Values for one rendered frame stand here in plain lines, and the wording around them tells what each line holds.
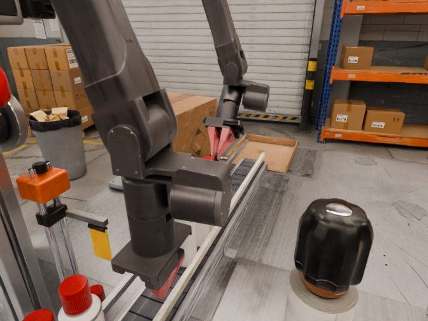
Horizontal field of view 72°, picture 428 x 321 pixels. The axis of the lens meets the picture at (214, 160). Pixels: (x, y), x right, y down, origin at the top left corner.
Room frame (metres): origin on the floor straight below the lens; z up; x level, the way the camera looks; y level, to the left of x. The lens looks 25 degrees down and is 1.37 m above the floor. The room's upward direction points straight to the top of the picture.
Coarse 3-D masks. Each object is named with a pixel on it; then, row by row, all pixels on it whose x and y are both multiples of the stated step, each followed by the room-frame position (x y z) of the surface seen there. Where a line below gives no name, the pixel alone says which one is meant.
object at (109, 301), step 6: (246, 144) 1.07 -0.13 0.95; (240, 150) 0.99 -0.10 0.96; (234, 156) 0.93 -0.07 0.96; (228, 162) 0.87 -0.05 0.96; (126, 276) 0.39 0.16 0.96; (132, 276) 0.39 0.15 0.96; (120, 282) 0.38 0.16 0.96; (126, 282) 0.38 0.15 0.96; (120, 288) 0.36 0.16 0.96; (126, 288) 0.37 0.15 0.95; (114, 294) 0.35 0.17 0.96; (120, 294) 0.36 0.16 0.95; (108, 300) 0.34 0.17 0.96; (114, 300) 0.34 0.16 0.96; (102, 306) 0.33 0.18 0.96; (108, 306) 0.33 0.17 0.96
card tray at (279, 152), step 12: (240, 144) 1.33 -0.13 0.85; (252, 144) 1.37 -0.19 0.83; (264, 144) 1.37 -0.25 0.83; (276, 144) 1.36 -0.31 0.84; (288, 144) 1.34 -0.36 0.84; (228, 156) 1.16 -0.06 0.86; (240, 156) 1.21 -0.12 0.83; (252, 156) 1.21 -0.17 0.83; (276, 156) 1.21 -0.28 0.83; (288, 156) 1.21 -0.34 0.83; (276, 168) 1.09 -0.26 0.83; (288, 168) 1.08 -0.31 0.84
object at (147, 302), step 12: (240, 168) 1.00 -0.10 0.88; (240, 180) 0.90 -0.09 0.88; (252, 180) 0.90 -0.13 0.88; (216, 240) 0.58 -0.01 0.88; (180, 276) 0.47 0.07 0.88; (192, 276) 0.47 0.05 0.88; (144, 300) 0.41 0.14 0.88; (156, 300) 0.41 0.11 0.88; (180, 300) 0.41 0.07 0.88; (132, 312) 0.38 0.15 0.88; (144, 312) 0.38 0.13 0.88; (156, 312) 0.38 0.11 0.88
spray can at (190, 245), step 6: (180, 222) 0.49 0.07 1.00; (186, 222) 0.49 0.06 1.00; (192, 222) 0.50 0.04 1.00; (192, 228) 0.50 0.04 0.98; (192, 234) 0.50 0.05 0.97; (186, 240) 0.49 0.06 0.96; (192, 240) 0.50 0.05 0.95; (180, 246) 0.49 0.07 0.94; (186, 246) 0.49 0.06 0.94; (192, 246) 0.50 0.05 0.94; (186, 252) 0.49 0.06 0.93; (192, 252) 0.50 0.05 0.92; (186, 258) 0.49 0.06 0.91; (192, 258) 0.50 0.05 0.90; (186, 264) 0.49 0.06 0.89
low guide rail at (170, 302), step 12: (264, 156) 1.06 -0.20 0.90; (252, 168) 0.92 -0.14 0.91; (240, 192) 0.76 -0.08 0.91; (228, 216) 0.66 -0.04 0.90; (216, 228) 0.59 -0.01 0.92; (204, 252) 0.51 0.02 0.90; (192, 264) 0.47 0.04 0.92; (180, 288) 0.41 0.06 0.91; (168, 300) 0.38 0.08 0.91; (168, 312) 0.36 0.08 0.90
